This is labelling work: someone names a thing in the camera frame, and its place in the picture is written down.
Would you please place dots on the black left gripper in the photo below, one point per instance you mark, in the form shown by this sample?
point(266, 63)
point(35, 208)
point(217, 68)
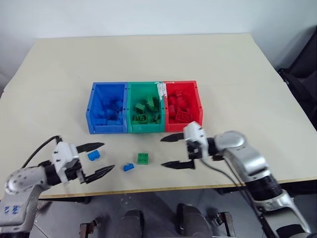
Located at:
point(72, 173)

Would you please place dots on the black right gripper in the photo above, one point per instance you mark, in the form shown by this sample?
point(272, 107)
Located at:
point(193, 150)

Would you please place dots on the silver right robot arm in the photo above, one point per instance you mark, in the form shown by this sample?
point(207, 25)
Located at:
point(250, 161)

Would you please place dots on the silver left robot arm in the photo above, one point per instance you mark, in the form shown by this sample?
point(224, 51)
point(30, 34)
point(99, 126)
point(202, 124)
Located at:
point(19, 183)

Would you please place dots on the small blue building block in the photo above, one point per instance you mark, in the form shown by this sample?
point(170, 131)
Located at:
point(128, 167)
point(94, 155)

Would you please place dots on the red plastic bin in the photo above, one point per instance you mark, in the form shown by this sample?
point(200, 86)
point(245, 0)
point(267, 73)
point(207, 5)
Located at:
point(178, 127)

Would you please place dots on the green square building block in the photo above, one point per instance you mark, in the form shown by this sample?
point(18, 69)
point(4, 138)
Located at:
point(143, 158)

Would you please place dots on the blue plastic bin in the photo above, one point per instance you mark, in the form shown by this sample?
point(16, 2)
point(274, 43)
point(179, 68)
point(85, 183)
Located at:
point(107, 127)

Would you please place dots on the large red flat block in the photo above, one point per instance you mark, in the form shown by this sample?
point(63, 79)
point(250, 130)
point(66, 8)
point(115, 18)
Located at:
point(183, 115)

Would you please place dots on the green plastic bin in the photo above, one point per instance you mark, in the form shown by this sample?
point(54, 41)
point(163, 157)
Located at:
point(146, 128)

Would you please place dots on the red building block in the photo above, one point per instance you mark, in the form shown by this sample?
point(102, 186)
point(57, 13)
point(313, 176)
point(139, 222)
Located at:
point(180, 99)
point(172, 109)

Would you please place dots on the green flat studded block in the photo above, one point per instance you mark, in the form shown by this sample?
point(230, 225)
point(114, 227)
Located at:
point(141, 119)

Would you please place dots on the torn white label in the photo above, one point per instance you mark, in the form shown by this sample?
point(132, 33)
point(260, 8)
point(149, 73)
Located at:
point(161, 90)

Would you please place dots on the dark rounded shape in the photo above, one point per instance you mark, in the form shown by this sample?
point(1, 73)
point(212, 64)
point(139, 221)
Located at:
point(193, 220)
point(133, 223)

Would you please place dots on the black chair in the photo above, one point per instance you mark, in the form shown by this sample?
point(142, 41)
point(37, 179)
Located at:
point(301, 74)

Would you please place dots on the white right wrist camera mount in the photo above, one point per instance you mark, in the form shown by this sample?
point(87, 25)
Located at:
point(196, 134)

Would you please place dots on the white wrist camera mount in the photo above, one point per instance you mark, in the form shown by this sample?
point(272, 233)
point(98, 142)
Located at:
point(65, 153)
point(196, 134)

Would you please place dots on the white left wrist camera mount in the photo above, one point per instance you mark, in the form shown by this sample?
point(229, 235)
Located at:
point(65, 153)

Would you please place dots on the dark table bracket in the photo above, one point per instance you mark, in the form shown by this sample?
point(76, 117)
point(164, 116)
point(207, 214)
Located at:
point(64, 200)
point(231, 191)

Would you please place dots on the brown black frame piece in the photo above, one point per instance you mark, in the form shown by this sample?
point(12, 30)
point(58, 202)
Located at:
point(226, 223)
point(89, 228)

